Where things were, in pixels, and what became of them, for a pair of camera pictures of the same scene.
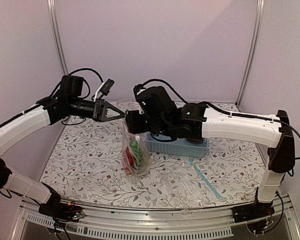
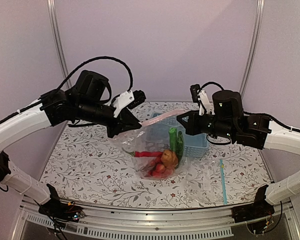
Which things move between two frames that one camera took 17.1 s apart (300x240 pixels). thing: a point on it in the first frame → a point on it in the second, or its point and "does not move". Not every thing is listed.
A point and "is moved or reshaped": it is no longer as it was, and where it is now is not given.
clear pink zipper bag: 135,158 is moved or reshaped
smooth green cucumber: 137,152 → 173,140
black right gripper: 133,126 → 191,127
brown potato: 195,139 → 169,158
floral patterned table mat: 85,167 does not move
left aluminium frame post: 54,26 does not move
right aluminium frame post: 260,7 does not move
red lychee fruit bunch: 130,161 → 157,168
